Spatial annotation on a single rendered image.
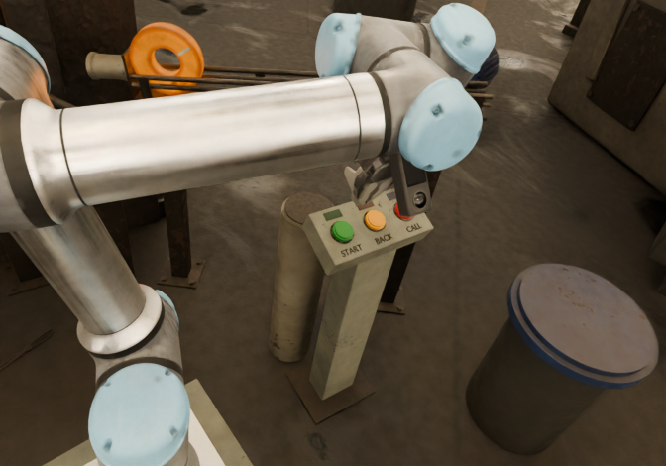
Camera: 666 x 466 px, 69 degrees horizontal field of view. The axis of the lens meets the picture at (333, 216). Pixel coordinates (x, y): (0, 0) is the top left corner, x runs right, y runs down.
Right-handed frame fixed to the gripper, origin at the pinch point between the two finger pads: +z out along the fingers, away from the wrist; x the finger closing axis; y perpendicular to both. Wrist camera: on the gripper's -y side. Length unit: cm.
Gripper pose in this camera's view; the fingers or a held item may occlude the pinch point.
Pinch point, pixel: (362, 203)
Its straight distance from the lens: 81.2
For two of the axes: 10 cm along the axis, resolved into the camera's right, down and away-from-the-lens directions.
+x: -8.2, 2.8, -4.9
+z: -3.2, 4.9, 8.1
